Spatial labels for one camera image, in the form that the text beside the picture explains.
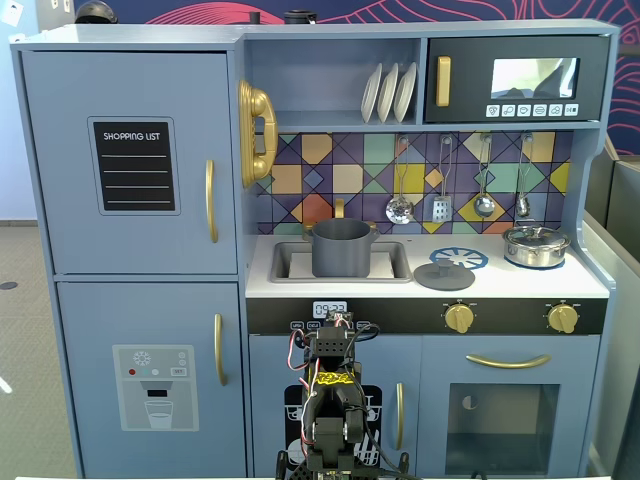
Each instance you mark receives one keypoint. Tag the dark grey round lid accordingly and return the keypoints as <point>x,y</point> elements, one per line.
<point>440,281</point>

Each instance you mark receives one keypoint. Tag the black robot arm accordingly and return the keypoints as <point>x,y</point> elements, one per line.
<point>332,415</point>

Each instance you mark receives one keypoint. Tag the shiny steel pot lid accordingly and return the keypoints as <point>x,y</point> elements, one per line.
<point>535,235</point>

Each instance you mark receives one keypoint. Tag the digital clock display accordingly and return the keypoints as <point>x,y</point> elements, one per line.
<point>322,309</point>

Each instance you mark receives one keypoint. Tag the blue dishwasher door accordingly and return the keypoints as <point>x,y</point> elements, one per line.
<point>270,365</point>

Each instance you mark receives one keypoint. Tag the dark grey plastic pot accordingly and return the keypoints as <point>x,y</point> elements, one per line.
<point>341,252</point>

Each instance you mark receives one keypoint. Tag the grey toy sink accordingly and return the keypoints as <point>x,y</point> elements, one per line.
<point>285,260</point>

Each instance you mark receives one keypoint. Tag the gold stove knob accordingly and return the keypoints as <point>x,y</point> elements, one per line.
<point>459,317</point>
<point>563,317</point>

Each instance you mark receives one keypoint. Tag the gold toy faucet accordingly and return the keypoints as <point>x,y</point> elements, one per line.
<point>339,207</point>

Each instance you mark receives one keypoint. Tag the steel slotted skimmer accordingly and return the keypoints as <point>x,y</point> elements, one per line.
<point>399,210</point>

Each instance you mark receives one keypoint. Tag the steel slotted spatula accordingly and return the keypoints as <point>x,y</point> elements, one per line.
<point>442,210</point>

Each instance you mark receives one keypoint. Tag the grey water dispenser sticker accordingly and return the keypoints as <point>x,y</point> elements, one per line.
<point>155,400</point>

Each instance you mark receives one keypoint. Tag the blue oven door with window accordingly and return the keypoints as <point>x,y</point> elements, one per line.
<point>500,430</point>

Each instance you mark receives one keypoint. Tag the steel ladle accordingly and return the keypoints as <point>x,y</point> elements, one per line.
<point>484,206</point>

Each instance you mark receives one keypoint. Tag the silver whisk utensil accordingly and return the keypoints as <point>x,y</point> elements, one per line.
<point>523,206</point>

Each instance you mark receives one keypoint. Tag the gold toy telephone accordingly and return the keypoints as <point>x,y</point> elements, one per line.
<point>260,105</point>

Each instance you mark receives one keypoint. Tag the grey toy plate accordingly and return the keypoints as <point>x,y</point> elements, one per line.
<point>370,95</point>
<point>387,95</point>

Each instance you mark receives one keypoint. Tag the blue freezer door with dispenser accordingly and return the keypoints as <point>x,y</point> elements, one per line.
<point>90,320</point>

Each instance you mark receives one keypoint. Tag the white plates in rack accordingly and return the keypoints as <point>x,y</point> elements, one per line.
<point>405,92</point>

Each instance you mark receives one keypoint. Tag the black shopping list chalkboard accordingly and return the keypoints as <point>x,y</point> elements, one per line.
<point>134,167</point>

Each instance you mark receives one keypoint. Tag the black microwave door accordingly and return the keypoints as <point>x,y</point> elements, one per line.
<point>470,80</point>

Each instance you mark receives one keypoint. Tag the black round device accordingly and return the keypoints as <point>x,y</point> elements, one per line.
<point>299,17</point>

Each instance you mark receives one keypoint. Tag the small black cylinder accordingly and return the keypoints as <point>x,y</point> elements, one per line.
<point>254,17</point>

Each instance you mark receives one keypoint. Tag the black floor disc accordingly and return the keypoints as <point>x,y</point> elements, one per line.
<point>8,286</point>

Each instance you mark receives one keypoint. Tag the blue fridge door with chalkboard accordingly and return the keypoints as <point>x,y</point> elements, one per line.
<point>60,150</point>

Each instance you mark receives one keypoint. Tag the blue toy kitchen cabinet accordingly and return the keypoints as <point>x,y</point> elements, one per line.
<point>150,35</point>

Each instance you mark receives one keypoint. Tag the black rounded helmet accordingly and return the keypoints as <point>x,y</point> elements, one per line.
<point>96,12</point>

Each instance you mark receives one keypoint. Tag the small gripper camera board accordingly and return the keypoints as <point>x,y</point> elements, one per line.
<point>340,318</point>

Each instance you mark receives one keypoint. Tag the white wall outlet plate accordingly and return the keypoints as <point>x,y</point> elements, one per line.
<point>12,12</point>

